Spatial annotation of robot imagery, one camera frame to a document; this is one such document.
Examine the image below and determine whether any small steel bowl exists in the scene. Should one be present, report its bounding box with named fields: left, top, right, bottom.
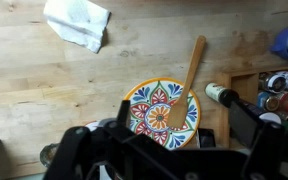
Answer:
left=38, top=142, right=62, bottom=169

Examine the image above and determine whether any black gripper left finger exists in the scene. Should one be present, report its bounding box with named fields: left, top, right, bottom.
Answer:
left=43, top=99, right=133, bottom=180

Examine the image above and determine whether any silver lid spice jar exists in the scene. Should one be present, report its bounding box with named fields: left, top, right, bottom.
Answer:
left=257, top=71, right=288, bottom=94

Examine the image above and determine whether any bluish jar silver lid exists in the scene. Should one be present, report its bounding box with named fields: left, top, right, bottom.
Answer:
left=256, top=90, right=282, bottom=113

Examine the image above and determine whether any crumpled white paper towel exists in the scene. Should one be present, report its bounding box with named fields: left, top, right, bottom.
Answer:
left=43, top=0, right=112, bottom=54

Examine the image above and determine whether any blue plastic holder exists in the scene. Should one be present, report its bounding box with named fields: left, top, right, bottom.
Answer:
left=269, top=23, right=288, bottom=63

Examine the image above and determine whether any colourful floral ceramic plate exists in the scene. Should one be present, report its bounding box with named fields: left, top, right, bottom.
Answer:
left=123, top=77, right=202, bottom=151

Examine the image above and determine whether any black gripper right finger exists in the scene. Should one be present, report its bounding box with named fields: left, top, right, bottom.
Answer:
left=228, top=98, right=287, bottom=180

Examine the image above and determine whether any white container red fish print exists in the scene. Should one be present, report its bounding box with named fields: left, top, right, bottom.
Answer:
left=83, top=119, right=102, bottom=133

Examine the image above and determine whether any wooden spice tray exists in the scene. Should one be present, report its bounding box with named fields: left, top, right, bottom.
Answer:
left=217, top=63, right=288, bottom=149

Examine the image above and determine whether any wooden flat spatula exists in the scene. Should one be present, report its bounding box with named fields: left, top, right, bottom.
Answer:
left=166, top=34, right=207, bottom=129

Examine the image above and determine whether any small black square object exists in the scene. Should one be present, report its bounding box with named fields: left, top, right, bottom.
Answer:
left=197, top=128, right=217, bottom=149

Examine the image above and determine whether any small bottle black cap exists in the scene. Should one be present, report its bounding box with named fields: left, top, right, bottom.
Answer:
left=204, top=82, right=241, bottom=108

